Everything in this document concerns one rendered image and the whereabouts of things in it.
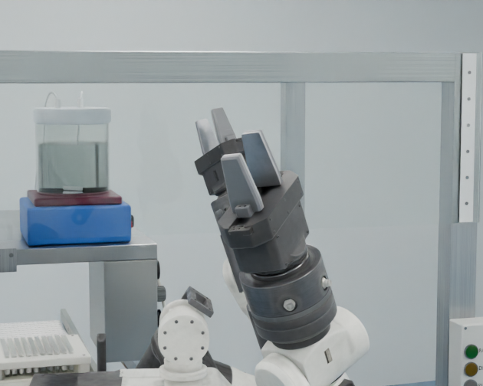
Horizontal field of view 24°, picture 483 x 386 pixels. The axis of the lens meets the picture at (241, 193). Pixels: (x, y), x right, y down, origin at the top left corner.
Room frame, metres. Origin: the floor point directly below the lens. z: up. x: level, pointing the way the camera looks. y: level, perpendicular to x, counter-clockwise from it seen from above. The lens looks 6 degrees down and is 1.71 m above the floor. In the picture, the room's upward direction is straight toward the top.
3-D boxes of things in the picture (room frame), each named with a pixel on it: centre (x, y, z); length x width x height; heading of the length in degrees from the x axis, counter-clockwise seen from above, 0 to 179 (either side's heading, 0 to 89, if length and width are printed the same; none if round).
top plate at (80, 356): (2.78, 0.52, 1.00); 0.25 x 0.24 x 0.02; 106
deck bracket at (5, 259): (2.06, 0.44, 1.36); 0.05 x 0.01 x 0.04; 105
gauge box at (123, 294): (2.23, 0.24, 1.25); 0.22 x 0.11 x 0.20; 15
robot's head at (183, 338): (1.44, 0.08, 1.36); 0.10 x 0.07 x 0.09; 4
